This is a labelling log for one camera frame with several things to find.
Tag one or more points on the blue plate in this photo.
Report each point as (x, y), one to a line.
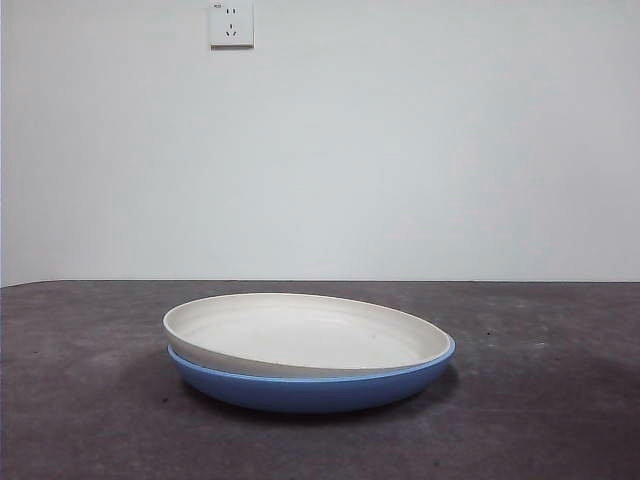
(310, 395)

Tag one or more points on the white plate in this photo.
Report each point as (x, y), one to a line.
(310, 335)

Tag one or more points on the white wall socket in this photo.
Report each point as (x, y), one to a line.
(231, 25)

